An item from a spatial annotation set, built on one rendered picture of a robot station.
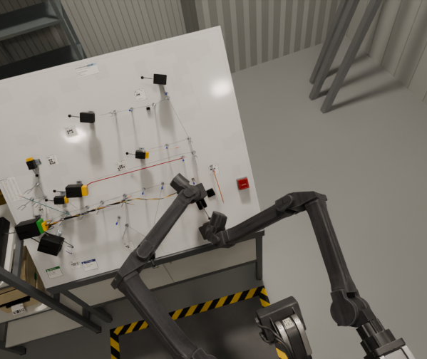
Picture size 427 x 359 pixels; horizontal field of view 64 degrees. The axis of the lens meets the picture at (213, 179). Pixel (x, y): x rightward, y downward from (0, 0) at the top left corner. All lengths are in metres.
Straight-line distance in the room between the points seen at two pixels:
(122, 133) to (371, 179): 2.24
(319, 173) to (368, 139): 0.62
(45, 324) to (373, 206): 2.59
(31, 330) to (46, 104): 1.61
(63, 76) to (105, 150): 0.37
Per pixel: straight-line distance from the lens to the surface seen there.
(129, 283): 1.07
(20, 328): 2.81
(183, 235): 1.80
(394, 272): 2.85
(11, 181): 1.85
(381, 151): 3.45
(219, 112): 1.65
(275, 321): 0.82
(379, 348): 1.06
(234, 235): 1.38
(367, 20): 3.27
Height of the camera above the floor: 2.51
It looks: 54 degrees down
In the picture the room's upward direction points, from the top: 12 degrees counter-clockwise
